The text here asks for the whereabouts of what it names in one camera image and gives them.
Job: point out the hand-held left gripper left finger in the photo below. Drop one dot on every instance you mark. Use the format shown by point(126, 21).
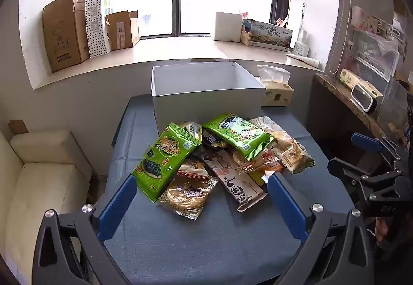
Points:
point(116, 204)

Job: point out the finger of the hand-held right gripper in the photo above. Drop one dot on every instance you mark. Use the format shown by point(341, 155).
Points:
point(345, 168)
point(366, 142)

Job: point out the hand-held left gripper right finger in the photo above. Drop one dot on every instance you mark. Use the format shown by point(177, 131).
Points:
point(287, 207)

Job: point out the yellow snack packet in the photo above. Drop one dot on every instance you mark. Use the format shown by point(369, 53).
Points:
point(258, 177)

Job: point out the orange snack packet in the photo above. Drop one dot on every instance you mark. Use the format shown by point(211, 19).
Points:
point(261, 163)

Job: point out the long white snack packet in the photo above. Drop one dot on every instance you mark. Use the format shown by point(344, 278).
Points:
point(238, 188)

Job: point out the clear rice cracker packet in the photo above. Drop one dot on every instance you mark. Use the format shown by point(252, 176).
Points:
point(287, 146)

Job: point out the large green seaweed packet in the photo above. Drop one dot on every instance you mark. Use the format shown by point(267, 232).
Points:
point(161, 159)

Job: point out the clear round cracker packet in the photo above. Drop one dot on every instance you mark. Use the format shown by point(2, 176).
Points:
point(187, 191)

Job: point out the small green snack packet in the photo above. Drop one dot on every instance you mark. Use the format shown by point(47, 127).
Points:
point(235, 133)

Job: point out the small black snack packet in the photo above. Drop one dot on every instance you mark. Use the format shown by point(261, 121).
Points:
point(211, 139)

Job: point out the striped silver snack packet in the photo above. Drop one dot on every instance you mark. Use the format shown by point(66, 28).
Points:
point(193, 129)

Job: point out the white storage box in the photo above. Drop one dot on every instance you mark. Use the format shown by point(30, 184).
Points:
point(206, 104)

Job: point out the person's right hand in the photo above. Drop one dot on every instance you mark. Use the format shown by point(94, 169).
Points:
point(382, 227)

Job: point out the white framed black device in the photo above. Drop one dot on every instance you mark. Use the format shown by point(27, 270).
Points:
point(363, 99)

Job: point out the brown side counter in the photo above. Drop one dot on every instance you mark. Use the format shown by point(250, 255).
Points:
point(332, 88)

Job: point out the yellow tissue pack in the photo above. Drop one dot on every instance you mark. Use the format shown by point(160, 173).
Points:
point(351, 78)

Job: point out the cream sofa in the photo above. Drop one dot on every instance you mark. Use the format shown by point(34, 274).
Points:
point(42, 181)

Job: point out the blue tablecloth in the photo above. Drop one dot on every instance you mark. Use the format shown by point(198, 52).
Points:
point(193, 239)

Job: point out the tissue box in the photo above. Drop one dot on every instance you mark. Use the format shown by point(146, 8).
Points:
point(277, 96)

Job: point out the white tube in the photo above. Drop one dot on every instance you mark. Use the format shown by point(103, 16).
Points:
point(306, 60)

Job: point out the white bottle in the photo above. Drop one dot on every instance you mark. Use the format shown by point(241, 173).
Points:
point(301, 46)

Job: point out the pink printed package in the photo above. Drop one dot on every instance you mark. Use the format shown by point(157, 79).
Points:
point(367, 20)

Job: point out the brown cardboard piece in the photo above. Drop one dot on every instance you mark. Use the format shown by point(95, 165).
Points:
point(17, 127)

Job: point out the long printed box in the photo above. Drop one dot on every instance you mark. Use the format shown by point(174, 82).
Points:
point(271, 36)

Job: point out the pink ornament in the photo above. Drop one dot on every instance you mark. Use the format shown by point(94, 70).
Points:
point(244, 14)
point(281, 22)

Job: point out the small wooden holder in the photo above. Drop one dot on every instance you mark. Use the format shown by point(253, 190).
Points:
point(246, 38)

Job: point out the small cardboard box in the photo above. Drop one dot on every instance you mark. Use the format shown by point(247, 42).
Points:
point(124, 33)

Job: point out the dotted white paper bag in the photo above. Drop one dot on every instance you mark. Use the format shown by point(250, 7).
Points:
point(95, 30)

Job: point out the large cardboard box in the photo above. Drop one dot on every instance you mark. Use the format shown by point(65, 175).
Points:
point(64, 36)

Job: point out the white foam box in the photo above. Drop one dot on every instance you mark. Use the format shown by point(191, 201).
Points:
point(226, 27)

